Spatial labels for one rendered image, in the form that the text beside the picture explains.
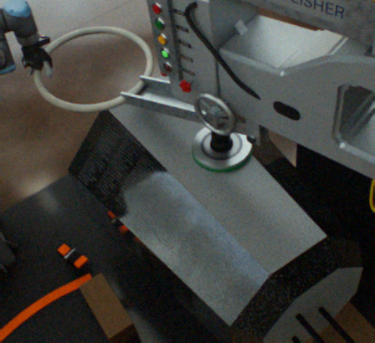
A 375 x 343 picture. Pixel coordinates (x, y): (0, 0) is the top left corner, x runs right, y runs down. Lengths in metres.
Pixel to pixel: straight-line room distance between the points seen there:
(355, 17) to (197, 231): 0.95
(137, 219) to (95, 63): 1.96
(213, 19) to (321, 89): 0.33
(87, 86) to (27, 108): 0.41
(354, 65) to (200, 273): 0.91
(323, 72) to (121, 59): 2.60
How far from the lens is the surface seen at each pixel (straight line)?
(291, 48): 1.47
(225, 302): 1.79
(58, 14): 4.40
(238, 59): 1.47
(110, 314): 2.47
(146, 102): 2.01
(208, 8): 1.42
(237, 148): 1.95
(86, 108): 2.11
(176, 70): 1.63
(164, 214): 1.95
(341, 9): 1.18
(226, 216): 1.81
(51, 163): 3.25
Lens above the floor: 2.31
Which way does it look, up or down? 48 degrees down
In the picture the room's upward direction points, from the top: 10 degrees counter-clockwise
